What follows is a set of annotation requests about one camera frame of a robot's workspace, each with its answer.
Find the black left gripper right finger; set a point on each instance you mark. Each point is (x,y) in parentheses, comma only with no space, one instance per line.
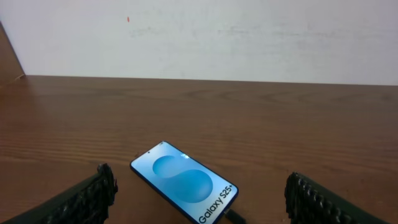
(306,201)

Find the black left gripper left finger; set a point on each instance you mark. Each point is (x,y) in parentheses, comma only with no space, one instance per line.
(86,202)

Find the blue Galaxy S25+ smartphone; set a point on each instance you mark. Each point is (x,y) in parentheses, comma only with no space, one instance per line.
(193,189)

